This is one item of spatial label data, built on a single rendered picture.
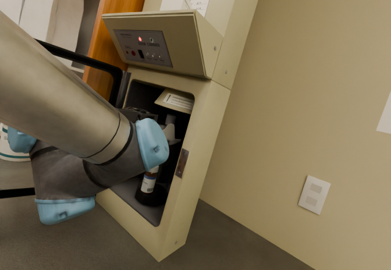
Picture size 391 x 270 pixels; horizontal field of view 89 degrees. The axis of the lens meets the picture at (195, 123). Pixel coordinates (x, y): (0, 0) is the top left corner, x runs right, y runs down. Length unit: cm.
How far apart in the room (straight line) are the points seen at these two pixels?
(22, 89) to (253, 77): 81
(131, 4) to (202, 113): 46
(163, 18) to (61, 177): 34
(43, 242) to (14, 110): 47
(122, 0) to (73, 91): 56
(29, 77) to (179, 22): 30
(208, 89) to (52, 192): 34
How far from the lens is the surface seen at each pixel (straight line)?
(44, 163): 38
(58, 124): 22
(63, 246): 63
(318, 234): 88
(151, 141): 28
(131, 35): 57
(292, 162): 83
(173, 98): 56
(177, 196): 52
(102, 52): 71
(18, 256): 62
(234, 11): 52
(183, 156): 49
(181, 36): 44
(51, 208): 37
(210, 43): 45
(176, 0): 51
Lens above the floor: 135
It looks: 5 degrees down
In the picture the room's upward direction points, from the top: 16 degrees clockwise
